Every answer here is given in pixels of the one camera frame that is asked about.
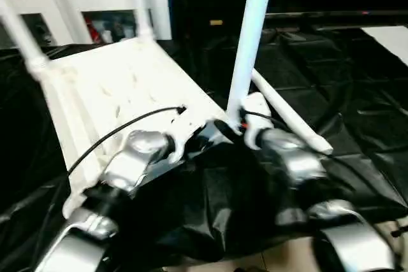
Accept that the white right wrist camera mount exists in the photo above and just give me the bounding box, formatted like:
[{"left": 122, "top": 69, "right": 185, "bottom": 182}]
[{"left": 238, "top": 91, "right": 274, "bottom": 151}]

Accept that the red white bottle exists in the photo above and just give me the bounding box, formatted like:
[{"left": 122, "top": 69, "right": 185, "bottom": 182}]
[{"left": 88, "top": 19, "right": 100, "bottom": 44}]

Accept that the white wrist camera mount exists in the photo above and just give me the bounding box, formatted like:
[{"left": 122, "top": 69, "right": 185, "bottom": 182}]
[
  {"left": 164, "top": 113, "right": 205, "bottom": 165},
  {"left": 238, "top": 91, "right": 274, "bottom": 151}
]

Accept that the white flat board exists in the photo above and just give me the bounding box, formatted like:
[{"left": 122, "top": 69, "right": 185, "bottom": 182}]
[{"left": 361, "top": 24, "right": 408, "bottom": 63}]

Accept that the black plastic mat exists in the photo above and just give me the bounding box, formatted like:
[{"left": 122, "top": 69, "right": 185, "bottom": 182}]
[{"left": 0, "top": 26, "right": 408, "bottom": 263}]

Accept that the white plastic table leg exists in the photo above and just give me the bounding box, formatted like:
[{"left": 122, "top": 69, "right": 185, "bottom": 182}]
[
  {"left": 250, "top": 67, "right": 335, "bottom": 155},
  {"left": 0, "top": 0, "right": 51, "bottom": 79},
  {"left": 224, "top": 0, "right": 278, "bottom": 133},
  {"left": 128, "top": 0, "right": 157, "bottom": 44}
]

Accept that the white plastic table top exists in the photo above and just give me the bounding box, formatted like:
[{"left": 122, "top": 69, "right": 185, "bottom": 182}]
[{"left": 24, "top": 35, "right": 236, "bottom": 219}]

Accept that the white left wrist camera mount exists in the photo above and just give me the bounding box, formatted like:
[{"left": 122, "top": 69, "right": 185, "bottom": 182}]
[{"left": 164, "top": 113, "right": 205, "bottom": 165}]

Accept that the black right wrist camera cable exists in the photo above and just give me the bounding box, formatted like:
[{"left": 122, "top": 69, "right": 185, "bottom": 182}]
[{"left": 244, "top": 110, "right": 397, "bottom": 198}]

